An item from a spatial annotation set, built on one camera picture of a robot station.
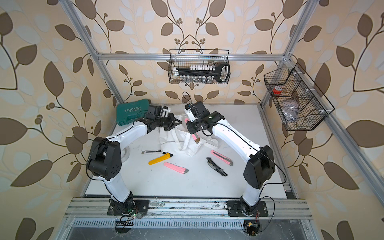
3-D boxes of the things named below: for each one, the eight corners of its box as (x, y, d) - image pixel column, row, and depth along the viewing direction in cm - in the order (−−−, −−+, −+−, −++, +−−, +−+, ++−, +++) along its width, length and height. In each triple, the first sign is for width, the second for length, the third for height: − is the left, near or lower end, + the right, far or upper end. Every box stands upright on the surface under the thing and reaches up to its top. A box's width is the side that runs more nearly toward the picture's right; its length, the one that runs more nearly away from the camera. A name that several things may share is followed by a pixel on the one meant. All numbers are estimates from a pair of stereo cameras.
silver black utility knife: (142, 154, 96) (141, 152, 94) (143, 151, 97) (142, 149, 95) (161, 154, 96) (161, 152, 94) (162, 151, 97) (161, 149, 95)
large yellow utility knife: (149, 166, 91) (148, 164, 89) (148, 162, 93) (147, 160, 91) (172, 156, 95) (172, 155, 93) (171, 152, 97) (170, 151, 95)
